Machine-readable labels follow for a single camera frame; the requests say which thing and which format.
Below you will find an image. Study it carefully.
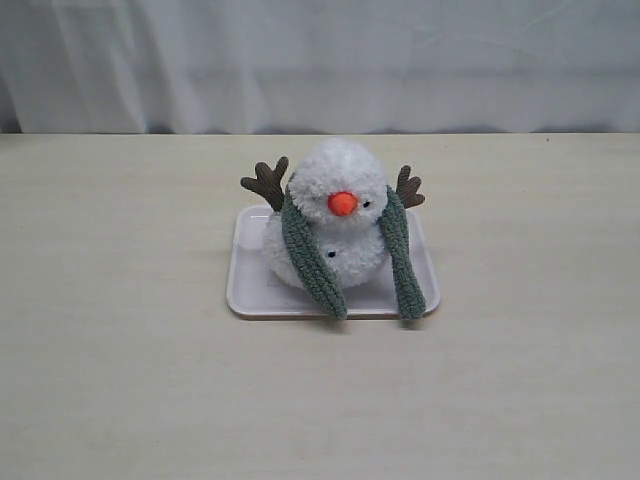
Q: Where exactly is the white curtain backdrop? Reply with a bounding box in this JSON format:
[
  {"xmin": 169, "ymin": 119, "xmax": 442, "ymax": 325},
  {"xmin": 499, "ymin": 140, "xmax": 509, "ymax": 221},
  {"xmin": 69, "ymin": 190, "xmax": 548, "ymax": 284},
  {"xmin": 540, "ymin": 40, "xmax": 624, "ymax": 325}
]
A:
[{"xmin": 1, "ymin": 1, "xmax": 639, "ymax": 134}]

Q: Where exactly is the white plush snowman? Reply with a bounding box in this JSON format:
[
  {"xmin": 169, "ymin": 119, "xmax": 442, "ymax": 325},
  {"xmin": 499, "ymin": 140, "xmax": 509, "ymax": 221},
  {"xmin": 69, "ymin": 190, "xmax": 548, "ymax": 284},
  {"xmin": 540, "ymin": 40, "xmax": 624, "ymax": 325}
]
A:
[{"xmin": 239, "ymin": 135, "xmax": 426, "ymax": 290}]

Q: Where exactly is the white rectangular tray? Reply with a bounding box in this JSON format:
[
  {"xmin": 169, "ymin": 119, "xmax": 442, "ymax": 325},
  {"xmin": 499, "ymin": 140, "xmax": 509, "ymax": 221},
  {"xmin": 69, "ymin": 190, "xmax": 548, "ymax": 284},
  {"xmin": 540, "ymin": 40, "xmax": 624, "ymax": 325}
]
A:
[{"xmin": 226, "ymin": 204, "xmax": 441, "ymax": 320}]

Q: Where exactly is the green fuzzy scarf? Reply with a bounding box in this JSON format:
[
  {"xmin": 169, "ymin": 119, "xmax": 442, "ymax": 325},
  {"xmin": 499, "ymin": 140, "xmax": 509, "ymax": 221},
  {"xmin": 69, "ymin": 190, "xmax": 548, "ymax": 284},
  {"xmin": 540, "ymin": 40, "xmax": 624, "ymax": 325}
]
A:
[{"xmin": 280, "ymin": 187, "xmax": 427, "ymax": 322}]

